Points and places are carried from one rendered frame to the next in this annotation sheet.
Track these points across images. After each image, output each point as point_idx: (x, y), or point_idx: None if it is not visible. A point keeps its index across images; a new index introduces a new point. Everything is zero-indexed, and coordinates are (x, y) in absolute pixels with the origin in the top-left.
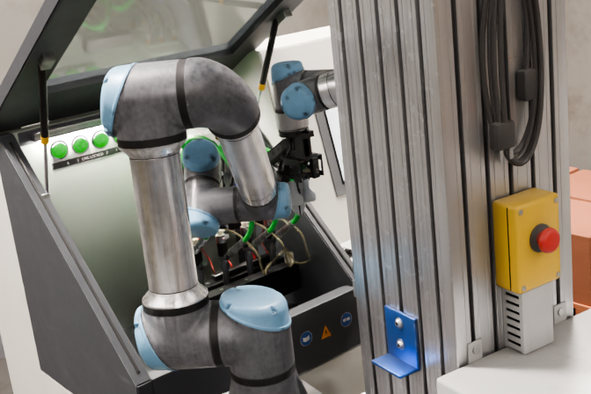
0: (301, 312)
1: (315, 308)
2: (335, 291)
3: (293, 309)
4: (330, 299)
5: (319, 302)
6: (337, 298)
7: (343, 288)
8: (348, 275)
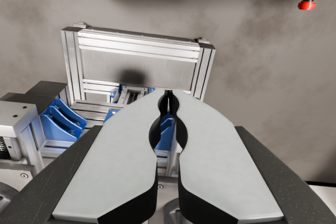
0: None
1: None
2: None
3: None
4: None
5: None
6: None
7: None
8: None
